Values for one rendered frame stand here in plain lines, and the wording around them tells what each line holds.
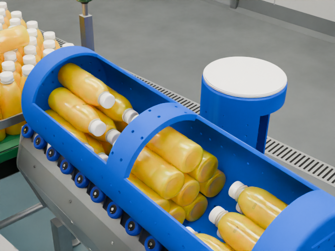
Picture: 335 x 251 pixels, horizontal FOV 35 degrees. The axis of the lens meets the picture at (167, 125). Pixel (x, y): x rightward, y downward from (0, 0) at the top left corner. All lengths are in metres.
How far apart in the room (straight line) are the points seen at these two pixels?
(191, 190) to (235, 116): 0.53
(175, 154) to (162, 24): 3.75
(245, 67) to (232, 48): 2.62
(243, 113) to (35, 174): 0.67
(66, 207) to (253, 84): 0.71
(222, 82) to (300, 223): 0.86
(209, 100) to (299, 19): 3.28
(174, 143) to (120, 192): 0.16
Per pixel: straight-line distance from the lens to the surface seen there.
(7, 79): 1.65
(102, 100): 1.35
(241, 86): 1.70
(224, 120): 1.71
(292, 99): 3.77
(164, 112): 1.16
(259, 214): 1.09
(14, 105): 1.68
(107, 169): 1.17
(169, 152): 1.15
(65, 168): 1.46
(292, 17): 4.96
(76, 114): 1.35
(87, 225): 1.43
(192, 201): 1.23
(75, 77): 1.43
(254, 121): 1.70
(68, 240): 1.84
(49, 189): 1.57
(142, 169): 1.16
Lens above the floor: 1.85
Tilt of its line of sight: 33 degrees down
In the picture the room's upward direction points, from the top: 1 degrees clockwise
